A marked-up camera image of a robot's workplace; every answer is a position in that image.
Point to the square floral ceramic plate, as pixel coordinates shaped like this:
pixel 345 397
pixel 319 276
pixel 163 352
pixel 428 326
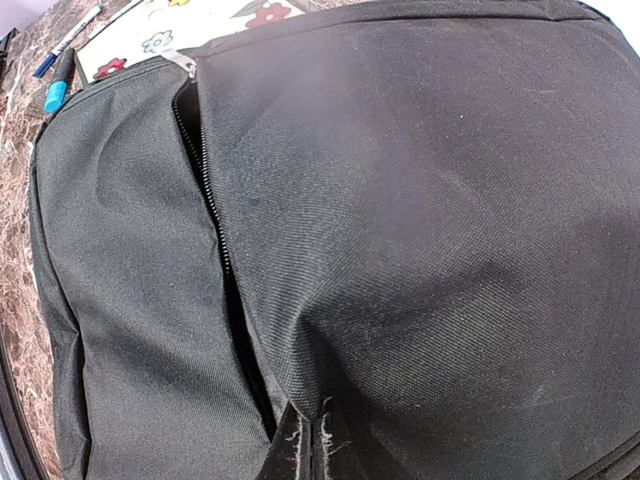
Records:
pixel 151 27

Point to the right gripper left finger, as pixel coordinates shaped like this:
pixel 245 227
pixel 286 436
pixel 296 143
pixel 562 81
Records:
pixel 290 456

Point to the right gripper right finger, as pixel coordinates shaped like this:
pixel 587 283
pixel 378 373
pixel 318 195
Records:
pixel 344 447

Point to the black student backpack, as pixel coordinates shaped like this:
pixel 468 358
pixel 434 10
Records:
pixel 427 209

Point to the blue white pen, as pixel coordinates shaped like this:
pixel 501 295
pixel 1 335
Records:
pixel 59 48

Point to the black marker with blue cap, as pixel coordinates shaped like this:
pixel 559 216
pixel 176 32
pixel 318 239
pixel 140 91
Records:
pixel 60 81

